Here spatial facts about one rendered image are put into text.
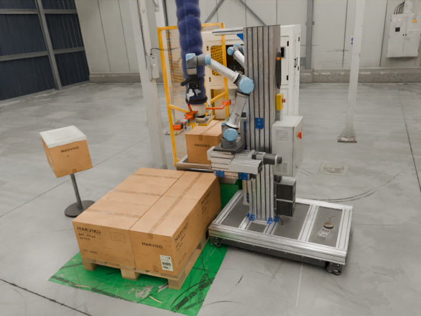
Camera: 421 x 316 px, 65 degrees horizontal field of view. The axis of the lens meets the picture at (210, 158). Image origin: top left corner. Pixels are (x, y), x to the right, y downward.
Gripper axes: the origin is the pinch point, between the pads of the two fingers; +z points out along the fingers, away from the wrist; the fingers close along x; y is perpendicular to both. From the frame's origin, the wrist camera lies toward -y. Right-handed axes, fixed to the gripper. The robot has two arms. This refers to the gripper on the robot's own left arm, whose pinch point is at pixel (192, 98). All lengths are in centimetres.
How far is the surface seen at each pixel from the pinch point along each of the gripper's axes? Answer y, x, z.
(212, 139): -21, 73, 61
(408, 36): 212, 929, 16
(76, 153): -162, 10, 68
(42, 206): -249, 9, 152
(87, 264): -94, -64, 145
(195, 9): -22, 61, -69
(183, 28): -33, 54, -54
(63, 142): -167, 1, 52
